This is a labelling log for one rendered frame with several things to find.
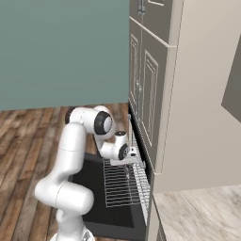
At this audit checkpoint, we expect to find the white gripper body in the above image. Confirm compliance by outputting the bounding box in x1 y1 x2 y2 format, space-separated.
109 154 141 168

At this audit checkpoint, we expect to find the narrow short taupe cupboard door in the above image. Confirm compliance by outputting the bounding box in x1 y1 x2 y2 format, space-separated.
129 0 144 28

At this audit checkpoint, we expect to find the silver wire oven rack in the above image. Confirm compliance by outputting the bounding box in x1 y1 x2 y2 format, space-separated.
102 157 152 226

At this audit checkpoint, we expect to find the dark taupe wall cupboard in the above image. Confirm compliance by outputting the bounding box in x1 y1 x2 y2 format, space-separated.
220 33 241 124

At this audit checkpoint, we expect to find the beige cupboard housing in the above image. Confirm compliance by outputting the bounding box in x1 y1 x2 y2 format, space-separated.
152 0 241 241

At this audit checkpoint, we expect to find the wide tall taupe cupboard door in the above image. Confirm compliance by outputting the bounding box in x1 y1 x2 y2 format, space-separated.
139 27 173 173

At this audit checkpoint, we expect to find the black built-in oven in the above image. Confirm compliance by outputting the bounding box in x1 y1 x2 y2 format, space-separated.
127 99 156 234

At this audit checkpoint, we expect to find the wide short taupe cupboard door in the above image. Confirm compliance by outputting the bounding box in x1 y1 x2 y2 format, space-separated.
141 0 175 45

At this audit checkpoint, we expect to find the narrow tall taupe cupboard door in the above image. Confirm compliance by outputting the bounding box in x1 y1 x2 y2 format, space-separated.
129 17 143 111

